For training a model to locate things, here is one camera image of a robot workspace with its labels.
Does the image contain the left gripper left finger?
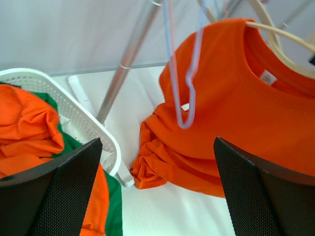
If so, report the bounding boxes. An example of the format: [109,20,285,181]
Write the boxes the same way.
[0,138,102,236]

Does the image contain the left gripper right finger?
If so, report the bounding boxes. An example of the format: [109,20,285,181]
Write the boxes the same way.
[214,137,315,236]

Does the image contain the bright green t shirt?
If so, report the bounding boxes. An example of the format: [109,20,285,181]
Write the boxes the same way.
[32,92,123,236]

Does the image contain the orange t shirt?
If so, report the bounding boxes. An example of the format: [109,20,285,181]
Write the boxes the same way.
[130,19,315,197]
[0,84,109,236]

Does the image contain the beige wooden hanger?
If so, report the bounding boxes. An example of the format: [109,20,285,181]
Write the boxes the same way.
[247,0,315,79]

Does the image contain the white perforated plastic basket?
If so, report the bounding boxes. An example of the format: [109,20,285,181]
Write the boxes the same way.
[0,68,122,176]

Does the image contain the white clothes rack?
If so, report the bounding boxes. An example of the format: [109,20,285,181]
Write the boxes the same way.
[67,0,164,187]

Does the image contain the blue pink empty hangers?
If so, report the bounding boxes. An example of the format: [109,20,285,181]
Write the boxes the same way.
[162,0,216,129]

